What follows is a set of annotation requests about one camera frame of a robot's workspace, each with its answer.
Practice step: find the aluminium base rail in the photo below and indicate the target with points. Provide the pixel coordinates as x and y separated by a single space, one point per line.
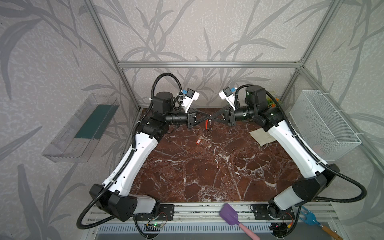
198 212

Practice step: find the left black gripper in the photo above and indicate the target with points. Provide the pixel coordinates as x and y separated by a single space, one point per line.
191 119

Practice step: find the key with red tag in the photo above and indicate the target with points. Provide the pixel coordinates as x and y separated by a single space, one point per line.
201 140

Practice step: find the blue toy garden fork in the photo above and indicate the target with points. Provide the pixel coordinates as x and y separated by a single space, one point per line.
310 219

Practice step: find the cream work glove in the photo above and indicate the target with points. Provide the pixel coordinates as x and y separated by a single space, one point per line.
262 137

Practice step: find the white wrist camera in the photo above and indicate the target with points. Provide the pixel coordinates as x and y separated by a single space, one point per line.
188 96
228 94

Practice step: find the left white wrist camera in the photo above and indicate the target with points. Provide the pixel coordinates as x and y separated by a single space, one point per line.
188 96

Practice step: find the clear plastic wall shelf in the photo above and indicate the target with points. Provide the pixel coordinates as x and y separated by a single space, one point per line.
78 139

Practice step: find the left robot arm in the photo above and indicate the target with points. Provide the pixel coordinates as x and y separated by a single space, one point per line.
114 195

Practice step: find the metal keyring with red handle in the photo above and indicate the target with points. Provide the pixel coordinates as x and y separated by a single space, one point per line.
208 130

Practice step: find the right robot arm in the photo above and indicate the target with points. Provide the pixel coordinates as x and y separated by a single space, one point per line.
315 178

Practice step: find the white pot with flowers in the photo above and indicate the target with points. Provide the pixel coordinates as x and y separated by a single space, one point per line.
272 103

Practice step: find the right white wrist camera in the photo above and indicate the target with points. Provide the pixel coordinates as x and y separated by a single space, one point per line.
228 94

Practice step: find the purple pink toy shovel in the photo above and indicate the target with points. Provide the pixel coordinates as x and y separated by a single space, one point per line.
230 216

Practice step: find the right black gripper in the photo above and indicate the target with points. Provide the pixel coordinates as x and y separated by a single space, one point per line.
232 116

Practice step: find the white wire mesh basket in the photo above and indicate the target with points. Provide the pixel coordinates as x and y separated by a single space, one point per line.
322 127

